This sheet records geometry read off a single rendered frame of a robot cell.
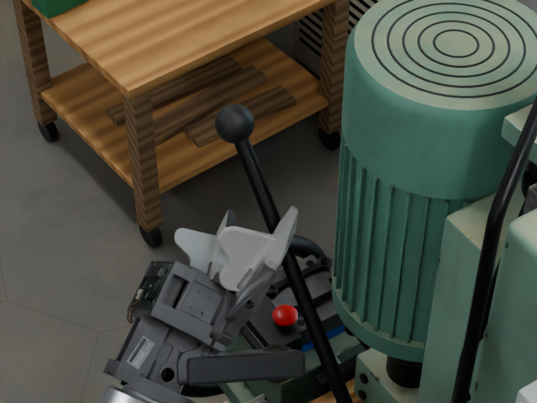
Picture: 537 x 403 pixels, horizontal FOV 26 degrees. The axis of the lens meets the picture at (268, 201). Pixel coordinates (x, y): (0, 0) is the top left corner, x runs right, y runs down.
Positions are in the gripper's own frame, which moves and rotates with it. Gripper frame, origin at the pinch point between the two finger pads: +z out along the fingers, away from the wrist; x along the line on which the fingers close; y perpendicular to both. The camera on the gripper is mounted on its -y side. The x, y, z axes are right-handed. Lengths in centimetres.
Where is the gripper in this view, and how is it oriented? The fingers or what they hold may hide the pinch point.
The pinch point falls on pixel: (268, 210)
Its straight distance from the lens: 107.9
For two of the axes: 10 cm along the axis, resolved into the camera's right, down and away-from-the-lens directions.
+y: -8.2, -4.6, -3.4
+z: 4.1, -8.9, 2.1
